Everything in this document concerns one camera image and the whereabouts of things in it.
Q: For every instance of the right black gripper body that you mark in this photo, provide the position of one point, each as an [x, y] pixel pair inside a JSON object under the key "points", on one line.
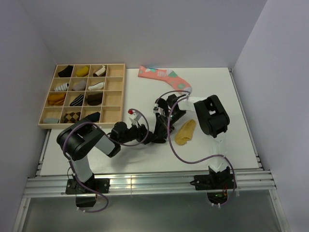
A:
{"points": [[175, 116]]}

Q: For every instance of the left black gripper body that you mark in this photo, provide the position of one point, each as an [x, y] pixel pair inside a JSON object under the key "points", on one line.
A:
{"points": [[133, 134]]}

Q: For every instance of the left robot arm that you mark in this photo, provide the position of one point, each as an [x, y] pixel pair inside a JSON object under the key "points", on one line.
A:
{"points": [[78, 140]]}

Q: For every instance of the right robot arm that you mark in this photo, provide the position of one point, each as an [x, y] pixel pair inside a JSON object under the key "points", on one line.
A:
{"points": [[212, 119]]}

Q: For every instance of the tan yellow sock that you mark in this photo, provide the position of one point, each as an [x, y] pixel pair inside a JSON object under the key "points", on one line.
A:
{"points": [[185, 133]]}

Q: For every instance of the rolled navy sock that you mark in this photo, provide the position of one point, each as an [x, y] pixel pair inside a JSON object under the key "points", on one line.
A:
{"points": [[94, 117]]}

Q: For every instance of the pink patterned sock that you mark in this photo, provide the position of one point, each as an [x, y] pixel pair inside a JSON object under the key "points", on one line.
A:
{"points": [[165, 75]]}

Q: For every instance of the rolled dark brown sock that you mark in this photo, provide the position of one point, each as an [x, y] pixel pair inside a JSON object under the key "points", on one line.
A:
{"points": [[94, 99]]}

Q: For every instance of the wooden compartment tray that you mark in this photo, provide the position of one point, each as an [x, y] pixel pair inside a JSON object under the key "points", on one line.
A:
{"points": [[111, 108]]}

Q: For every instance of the rolled brown argyle sock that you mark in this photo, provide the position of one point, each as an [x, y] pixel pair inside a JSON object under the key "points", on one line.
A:
{"points": [[71, 117]]}

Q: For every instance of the rolled black white striped sock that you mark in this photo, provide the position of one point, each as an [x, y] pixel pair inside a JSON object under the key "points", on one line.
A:
{"points": [[78, 101]]}

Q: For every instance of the rolled grey sock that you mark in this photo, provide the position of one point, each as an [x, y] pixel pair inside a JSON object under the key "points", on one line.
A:
{"points": [[80, 86]]}

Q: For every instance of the rolled brown white sock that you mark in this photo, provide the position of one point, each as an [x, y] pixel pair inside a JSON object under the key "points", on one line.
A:
{"points": [[100, 72]]}

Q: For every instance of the rolled mustard yellow sock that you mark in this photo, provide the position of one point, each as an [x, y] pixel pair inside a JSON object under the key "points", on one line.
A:
{"points": [[82, 71]]}

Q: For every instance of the rolled orange sock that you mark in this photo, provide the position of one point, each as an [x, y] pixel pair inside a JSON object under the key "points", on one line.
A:
{"points": [[56, 99]]}

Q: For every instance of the rolled light blue sock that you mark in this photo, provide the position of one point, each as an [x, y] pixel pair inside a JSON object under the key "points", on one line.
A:
{"points": [[51, 120]]}

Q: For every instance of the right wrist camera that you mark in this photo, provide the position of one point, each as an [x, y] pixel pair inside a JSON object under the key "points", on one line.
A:
{"points": [[156, 109]]}

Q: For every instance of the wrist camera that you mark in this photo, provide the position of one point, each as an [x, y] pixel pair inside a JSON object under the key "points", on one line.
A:
{"points": [[156, 109], [134, 117]]}

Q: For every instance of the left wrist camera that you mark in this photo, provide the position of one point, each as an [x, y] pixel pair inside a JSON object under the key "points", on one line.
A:
{"points": [[134, 117]]}

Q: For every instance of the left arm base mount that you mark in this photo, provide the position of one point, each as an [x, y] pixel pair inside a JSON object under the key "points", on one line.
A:
{"points": [[84, 197]]}

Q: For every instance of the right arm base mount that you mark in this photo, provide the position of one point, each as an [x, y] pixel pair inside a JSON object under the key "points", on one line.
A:
{"points": [[220, 182]]}

